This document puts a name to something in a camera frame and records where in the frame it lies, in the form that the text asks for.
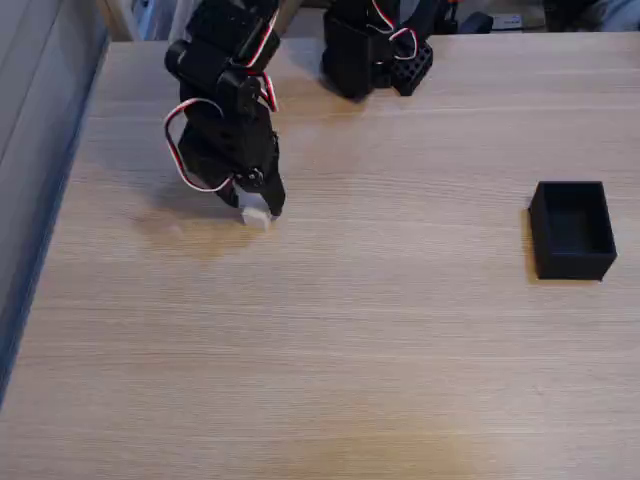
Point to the white block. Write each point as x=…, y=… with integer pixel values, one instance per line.
x=256, y=216

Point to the black open box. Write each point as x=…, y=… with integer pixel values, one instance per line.
x=572, y=235

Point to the pale leaning boards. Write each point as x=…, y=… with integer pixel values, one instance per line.
x=160, y=17

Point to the light wooden beam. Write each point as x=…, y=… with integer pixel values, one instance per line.
x=116, y=17

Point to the small black object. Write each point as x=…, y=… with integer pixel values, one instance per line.
x=476, y=22

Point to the blue fabric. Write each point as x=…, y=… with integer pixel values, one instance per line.
x=620, y=14

